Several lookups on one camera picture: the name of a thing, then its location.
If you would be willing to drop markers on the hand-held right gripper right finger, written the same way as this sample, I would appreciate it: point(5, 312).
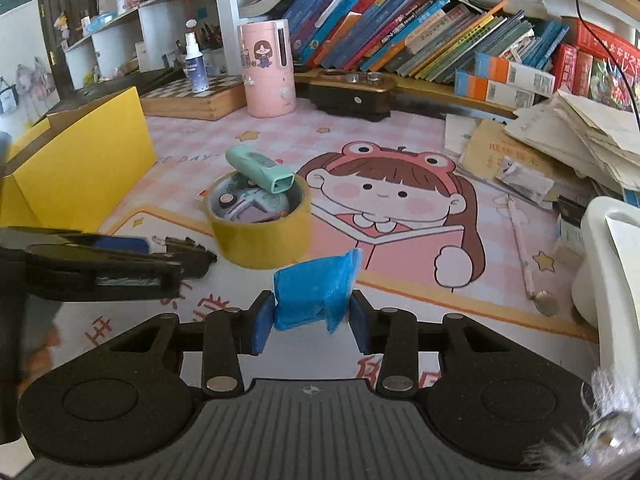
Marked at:
point(361, 325)

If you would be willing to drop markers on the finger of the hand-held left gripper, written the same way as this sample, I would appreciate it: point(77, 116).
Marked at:
point(120, 245)
point(75, 267)

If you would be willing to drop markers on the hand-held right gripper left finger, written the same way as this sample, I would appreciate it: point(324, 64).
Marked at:
point(262, 325)

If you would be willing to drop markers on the blue packet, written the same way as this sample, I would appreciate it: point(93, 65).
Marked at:
point(310, 290)

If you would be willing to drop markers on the yellow tape roll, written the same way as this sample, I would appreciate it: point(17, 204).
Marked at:
point(260, 242)

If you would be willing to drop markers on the yellow cardboard box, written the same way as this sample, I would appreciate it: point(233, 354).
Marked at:
point(85, 170)

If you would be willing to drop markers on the pink checked cloth desktop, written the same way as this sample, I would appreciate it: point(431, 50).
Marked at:
point(410, 130)

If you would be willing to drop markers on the small pastel gadget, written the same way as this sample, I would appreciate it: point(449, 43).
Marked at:
point(250, 207)

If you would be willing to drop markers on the mint green gadget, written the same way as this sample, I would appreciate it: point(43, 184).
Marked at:
point(257, 167)

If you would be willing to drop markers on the wooden chessboard box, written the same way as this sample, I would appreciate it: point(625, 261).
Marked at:
point(200, 102)

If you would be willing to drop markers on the pink pencil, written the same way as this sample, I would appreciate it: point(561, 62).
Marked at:
point(522, 250)

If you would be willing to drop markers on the white spray bottle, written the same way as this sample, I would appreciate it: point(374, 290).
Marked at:
point(196, 72)

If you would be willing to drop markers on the white pen holder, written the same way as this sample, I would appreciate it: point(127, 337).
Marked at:
point(214, 60)

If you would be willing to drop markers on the pink humidifier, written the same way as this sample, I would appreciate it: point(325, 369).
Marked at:
point(267, 90)

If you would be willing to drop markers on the black wooden box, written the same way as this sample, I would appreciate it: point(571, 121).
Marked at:
point(345, 100)

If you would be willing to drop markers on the white plastic container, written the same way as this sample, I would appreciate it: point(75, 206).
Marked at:
point(605, 270)

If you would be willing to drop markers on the white fluffy pompom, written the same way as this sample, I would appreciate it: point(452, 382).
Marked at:
point(595, 425)

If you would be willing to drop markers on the white bookshelf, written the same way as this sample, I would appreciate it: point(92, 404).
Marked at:
point(224, 10)

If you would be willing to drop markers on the orange blue carton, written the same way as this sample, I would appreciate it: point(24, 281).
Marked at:
point(480, 91)
point(520, 75)

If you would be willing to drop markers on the pile of papers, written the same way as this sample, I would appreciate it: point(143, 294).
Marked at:
point(575, 135)

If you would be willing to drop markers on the row of leaning books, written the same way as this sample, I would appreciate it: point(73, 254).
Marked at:
point(380, 30)

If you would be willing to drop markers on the red book box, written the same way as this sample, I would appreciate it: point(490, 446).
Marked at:
point(600, 60)

